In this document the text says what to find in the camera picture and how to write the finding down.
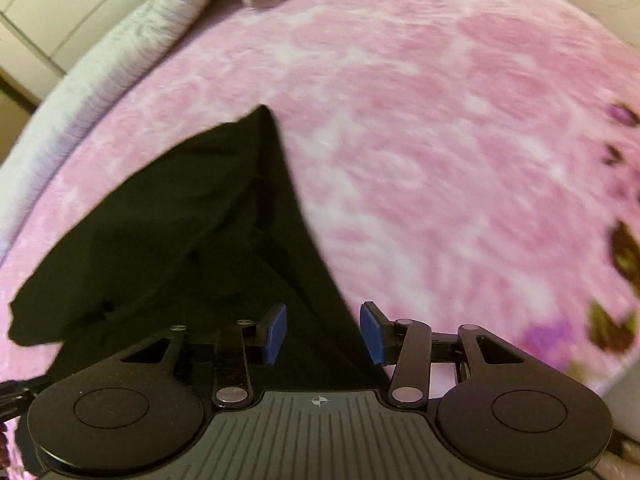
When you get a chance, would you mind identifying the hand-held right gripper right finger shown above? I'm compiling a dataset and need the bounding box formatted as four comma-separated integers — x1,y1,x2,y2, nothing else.
359,301,532,409

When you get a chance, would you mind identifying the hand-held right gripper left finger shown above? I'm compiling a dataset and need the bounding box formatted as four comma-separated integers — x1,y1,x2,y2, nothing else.
107,303,288,409

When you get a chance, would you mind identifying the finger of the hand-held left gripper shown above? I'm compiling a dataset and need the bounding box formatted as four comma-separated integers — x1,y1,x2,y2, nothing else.
0,374,51,421

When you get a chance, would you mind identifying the black garment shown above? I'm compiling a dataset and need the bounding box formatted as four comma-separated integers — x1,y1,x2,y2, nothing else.
7,104,386,391

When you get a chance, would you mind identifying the pink floral blanket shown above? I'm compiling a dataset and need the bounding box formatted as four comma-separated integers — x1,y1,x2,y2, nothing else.
0,0,640,411

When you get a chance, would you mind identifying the pale striped quilt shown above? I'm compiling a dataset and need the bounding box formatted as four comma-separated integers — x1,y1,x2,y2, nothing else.
0,0,228,261

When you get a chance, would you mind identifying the cream wardrobe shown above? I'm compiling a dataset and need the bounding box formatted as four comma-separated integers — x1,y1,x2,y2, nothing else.
0,0,171,106

